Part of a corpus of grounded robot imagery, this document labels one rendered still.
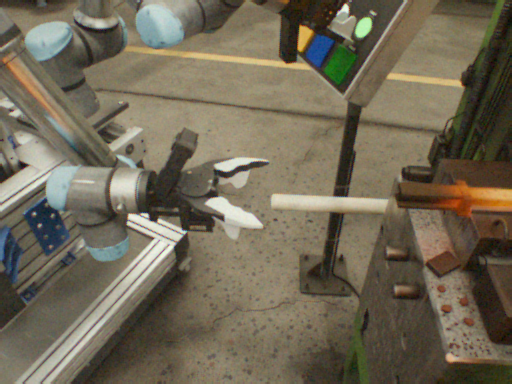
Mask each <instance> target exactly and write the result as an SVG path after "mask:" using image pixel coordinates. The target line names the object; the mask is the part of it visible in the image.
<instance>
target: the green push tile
mask: <svg viewBox="0 0 512 384"><path fill-rule="evenodd" d="M357 60H358V56H356V55H355V54H353V52H352V51H349V50H348V49H347V48H346V47H344V46H342V45H339V46H338V49H337V51H335V53H334V55H333V57H332V59H331V60H330V61H329V63H328V65H327V67H326V68H325V70H324V74H326V75H328V76H329V78H330V79H331V80H334V82H335V83H336V84H337V85H339V86H340V85H342V83H343V82H344V80H345V78H346V76H347V75H348V74H349V71H350V70H351V69H352V67H353V66H354V64H355V62H356V61H357Z"/></svg>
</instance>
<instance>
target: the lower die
mask: <svg viewBox="0 0 512 384"><path fill-rule="evenodd" d="M456 181H465V182H466V184H467V187H476V188H495V189H512V162H497V161H483V162H479V161H477V160H458V159H441V160H440V162H439V166H438V168H437V171H436V172H435V175H434V179H433V182H432V183H431V184H446V185H454V184H455V182H456ZM440 212H441V215H442V217H443V211H441V210H440ZM497 219H503V220H504V221H506V223H507V225H508V226H509V239H508V241H507V242H506V244H505V245H504V248H503V249H502V251H500V255H512V207H510V206H476V205H472V206H471V207H470V209H469V211H468V212H467V216H466V217H458V216H457V212H456V211H445V216H444V217H443V222H444V223H445V225H446V227H447V230H448V234H449V237H450V238H451V241H452V245H453V247H454V249H455V251H456V254H457V258H458V260H459V261H461V262H462V265H461V269H462V271H476V270H474V266H473V263H472V261H473V259H474V256H480V255H481V254H490V253H491V252H492V251H495V250H496V248H497V247H498V246H499V243H500V241H502V239H503V236H504V229H503V226H502V225H501V224H499V225H498V226H494V224H493V223H494V221H495V220H497Z"/></svg>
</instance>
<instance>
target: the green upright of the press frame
mask: <svg viewBox="0 0 512 384"><path fill-rule="evenodd" d="M503 3H504V0H498V2H497V5H496V6H495V9H494V11H493V16H492V17H491V20H490V21H489V24H488V28H487V31H486V32H485V35H484V39H483V41H482V44H481V45H480V48H479V51H480V50H481V49H482V48H483V47H484V46H487V49H488V41H489V39H490V37H491V36H492V35H493V29H495V26H496V22H498V21H497V20H498V16H499V13H501V12H500V11H501V10H502V6H503ZM507 27H508V28H507V30H506V32H505V35H504V36H503V40H507V41H508V43H509V44H508V47H509V45H510V44H511V41H512V16H511V20H510V21H509V23H508V26H507ZM507 51H508V48H507V50H506V51H504V50H503V49H502V48H499V50H498V53H497V56H496V59H494V60H495V61H494V65H493V67H492V69H491V72H490V74H489V78H488V80H487V84H486V86H485V88H484V91H483V94H482V96H481V98H480V103H479V105H478V106H477V107H478V108H476V111H475V115H474V118H473V120H472V123H471V127H470V129H469V131H468V133H467V135H466V139H465V142H464V144H463V146H462V150H461V152H460V154H459V157H458V158H457V159H458V160H459V159H460V158H461V157H462V155H463V154H464V152H465V151H466V148H467V144H468V142H469V141H470V138H471V135H472V132H473V131H474V129H475V128H476V127H475V124H476V123H475V121H476V119H477V120H478V119H479V118H480V113H481V112H482V110H483V108H484V106H485V102H486V100H487V99H488V97H489V93H490V91H491V89H492V87H493V85H494V81H495V79H496V78H497V75H498V72H499V70H500V68H501V65H502V64H503V60H504V58H505V55H506V54H507ZM483 59H484V50H483V51H482V52H481V54H480V55H479V58H478V59H477V60H476V62H475V64H474V72H473V73H474V74H475V77H476V76H477V74H478V72H479V68H480V66H481V64H482V61H483ZM507 67H508V64H507V65H506V67H505V69H504V70H503V74H504V73H505V71H506V69H507ZM503 74H502V76H501V78H500V80H499V84H500V83H501V80H502V79H503ZM499 84H498V86H497V88H496V90H495V92H494V96H495V94H496V92H497V90H498V89H499ZM470 91H471V90H470V88H469V87H468V86H467V87H465V89H464V92H463V93H462V96H461V100H460V103H459V105H458V107H457V109H456V113H455V116H456V115H457V114H459V113H462V112H463V110H464V108H465V106H466V98H467V97H469V96H470ZM494 96H493V98H492V100H491V102H490V104H489V107H490V105H491V103H492V101H493V99H494ZM463 116H464V113H463V114H461V115H460V116H458V117H455V118H453V120H452V124H451V126H452V127H453V128H454V130H455V134H454V137H453V138H452V139H451V140H450V141H449V142H448V146H447V148H446V150H445V152H446V154H445V155H446V158H445V159H448V156H449V154H450V151H451V148H452V144H453V142H454V140H455V138H456V136H457V132H458V129H459V127H460V125H461V120H462V118H463ZM485 133H486V134H487V136H486V138H484V137H483V136H482V138H481V142H484V143H485V148H486V153H485V158H484V161H494V159H495V156H496V154H497V152H498V151H499V148H500V146H501V145H502V144H503V143H510V145H511V146H512V73H511V75H510V77H509V79H508V83H507V84H506V86H505V89H504V92H503V94H502V95H501V98H500V99H499V103H498V104H497V106H496V108H495V109H494V113H493V114H492V116H491V118H490V122H489V123H488V125H487V127H486V128H485ZM481 152H482V149H481V145H480V146H479V147H478V148H477V151H476V154H475V156H474V158H473V160H477V161H479V160H480V157H481ZM508 155H509V149H508V148H507V147H504V150H503V152H502V153H501V155H500V158H499V160H498V162H505V161H506V159H507V157H508Z"/></svg>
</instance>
